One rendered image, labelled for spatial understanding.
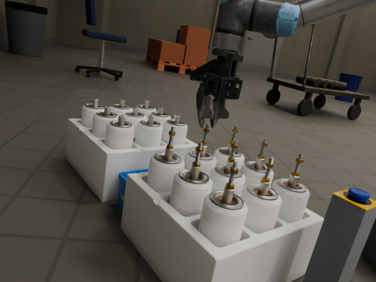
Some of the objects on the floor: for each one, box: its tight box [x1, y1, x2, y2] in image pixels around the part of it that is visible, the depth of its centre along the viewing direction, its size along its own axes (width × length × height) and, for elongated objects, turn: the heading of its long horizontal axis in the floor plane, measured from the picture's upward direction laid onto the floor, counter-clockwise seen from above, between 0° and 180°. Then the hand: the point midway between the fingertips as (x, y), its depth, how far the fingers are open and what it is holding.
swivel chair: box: [75, 0, 127, 81], centre depth 356 cm, size 59×56×102 cm
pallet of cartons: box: [145, 25, 212, 74], centre depth 615 cm, size 153×115×84 cm
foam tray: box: [66, 119, 198, 203], centre depth 128 cm, size 39×39×18 cm
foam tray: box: [120, 171, 324, 282], centre depth 87 cm, size 39×39×18 cm
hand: (206, 122), depth 89 cm, fingers open, 3 cm apart
